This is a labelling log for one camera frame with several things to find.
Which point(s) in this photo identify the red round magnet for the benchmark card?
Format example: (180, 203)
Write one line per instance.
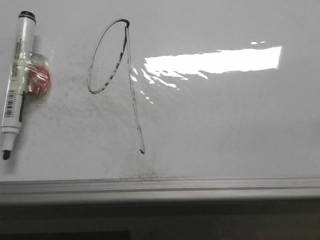
(38, 75)

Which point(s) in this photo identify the white black whiteboard marker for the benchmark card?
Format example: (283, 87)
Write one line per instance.
(17, 83)

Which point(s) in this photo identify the white whiteboard with aluminium frame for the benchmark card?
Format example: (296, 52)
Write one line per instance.
(167, 101)

